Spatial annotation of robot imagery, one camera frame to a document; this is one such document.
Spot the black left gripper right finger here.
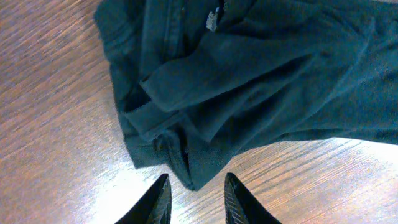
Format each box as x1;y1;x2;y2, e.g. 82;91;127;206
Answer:
224;172;281;224

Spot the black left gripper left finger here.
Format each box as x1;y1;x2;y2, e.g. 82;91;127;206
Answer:
115;174;172;224

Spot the dark green t-shirt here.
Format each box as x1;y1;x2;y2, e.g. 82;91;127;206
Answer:
94;0;397;190

